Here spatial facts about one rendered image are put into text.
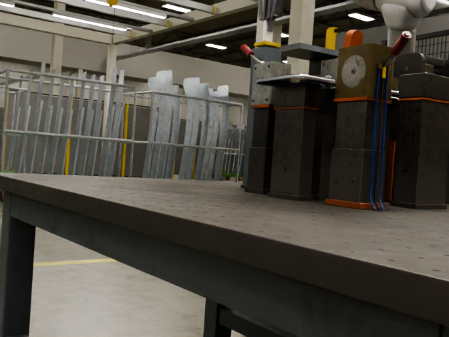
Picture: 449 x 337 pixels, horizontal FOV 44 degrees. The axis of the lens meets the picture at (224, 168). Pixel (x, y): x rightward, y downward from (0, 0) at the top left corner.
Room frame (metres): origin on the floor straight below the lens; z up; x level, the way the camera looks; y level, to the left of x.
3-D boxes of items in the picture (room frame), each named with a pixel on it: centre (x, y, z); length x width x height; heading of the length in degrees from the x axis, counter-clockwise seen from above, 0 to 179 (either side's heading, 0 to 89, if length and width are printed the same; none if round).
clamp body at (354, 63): (1.27, -0.31, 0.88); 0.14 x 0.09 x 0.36; 32
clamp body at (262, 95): (1.58, -0.11, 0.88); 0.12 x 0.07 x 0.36; 32
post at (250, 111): (1.77, -0.11, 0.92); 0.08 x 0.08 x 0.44; 32
